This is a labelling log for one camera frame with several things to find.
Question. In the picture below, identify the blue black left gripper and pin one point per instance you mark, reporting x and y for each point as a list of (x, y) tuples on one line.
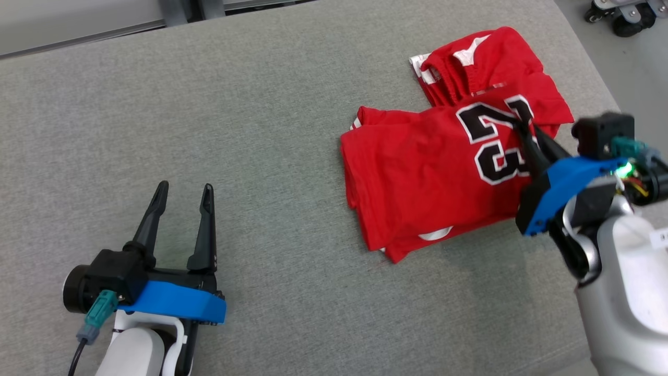
[(177, 303)]

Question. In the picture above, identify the red white number 23 jersey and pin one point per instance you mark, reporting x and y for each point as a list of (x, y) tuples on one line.
[(417, 177)]

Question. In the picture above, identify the grey partition post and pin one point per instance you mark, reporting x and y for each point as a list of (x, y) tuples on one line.
[(175, 10)]

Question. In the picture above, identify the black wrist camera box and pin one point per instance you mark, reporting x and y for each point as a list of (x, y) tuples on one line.
[(112, 274), (600, 133)]

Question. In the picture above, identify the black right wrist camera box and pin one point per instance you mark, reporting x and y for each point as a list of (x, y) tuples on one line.
[(600, 133)]

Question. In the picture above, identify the black wheeled cart base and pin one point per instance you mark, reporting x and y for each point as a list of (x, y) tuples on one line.
[(626, 15)]

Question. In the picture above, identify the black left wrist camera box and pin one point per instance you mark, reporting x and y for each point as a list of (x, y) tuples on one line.
[(112, 274)]

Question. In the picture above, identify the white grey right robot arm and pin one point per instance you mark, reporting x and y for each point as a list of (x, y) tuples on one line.
[(626, 292)]

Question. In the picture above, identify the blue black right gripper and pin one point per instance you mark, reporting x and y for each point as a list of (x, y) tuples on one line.
[(558, 188)]

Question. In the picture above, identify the red shorts white side stripe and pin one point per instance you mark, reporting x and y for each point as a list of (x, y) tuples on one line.
[(501, 57)]

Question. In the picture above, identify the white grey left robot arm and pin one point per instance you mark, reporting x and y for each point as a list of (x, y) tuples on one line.
[(135, 350)]

